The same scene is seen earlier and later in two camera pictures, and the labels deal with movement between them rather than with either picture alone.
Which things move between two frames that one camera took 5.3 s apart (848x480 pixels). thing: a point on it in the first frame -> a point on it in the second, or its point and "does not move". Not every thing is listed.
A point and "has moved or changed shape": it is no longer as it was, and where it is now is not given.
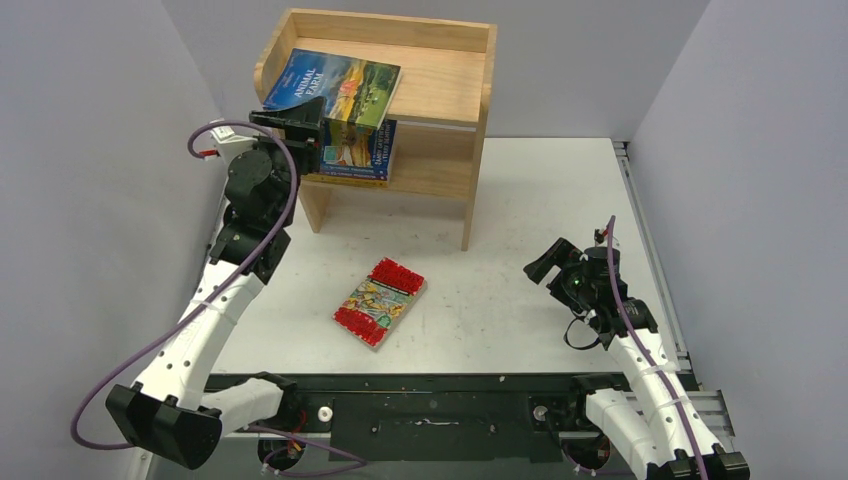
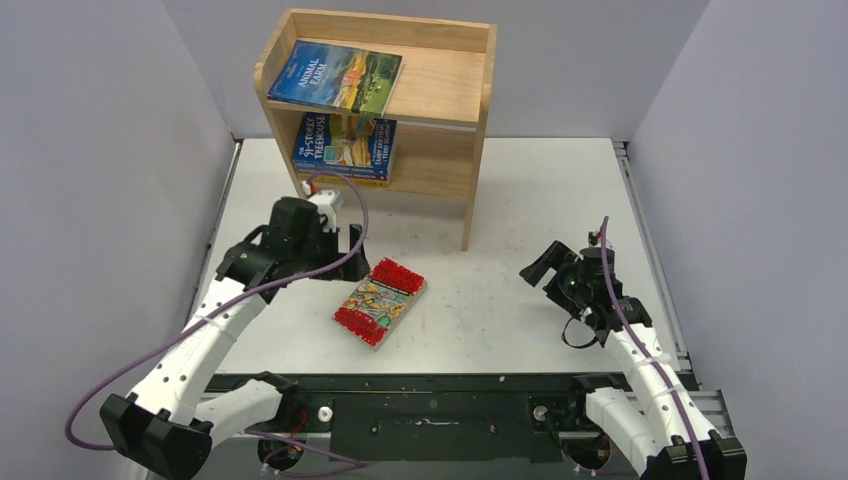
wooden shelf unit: (439, 100) does not move
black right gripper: (565, 266) does not move
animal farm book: (356, 91) has moved or changed shape
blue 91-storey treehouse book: (352, 149) does not move
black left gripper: (303, 130) -> (351, 270)
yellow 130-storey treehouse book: (329, 178) does not move
